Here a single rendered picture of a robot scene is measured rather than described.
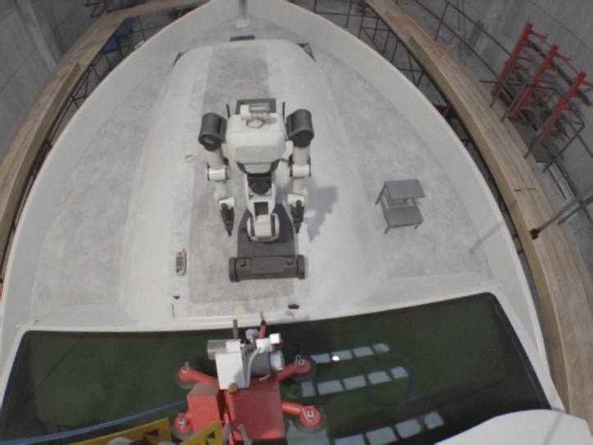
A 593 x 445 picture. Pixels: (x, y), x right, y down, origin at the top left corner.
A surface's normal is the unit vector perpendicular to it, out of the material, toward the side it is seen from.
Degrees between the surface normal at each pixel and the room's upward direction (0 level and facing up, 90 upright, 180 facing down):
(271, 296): 0
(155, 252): 12
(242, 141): 45
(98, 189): 0
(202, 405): 17
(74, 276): 0
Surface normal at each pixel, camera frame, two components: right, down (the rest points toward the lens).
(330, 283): 0.22, -0.49
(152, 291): -0.16, -0.46
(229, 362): 0.08, -0.20
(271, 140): 0.08, 0.28
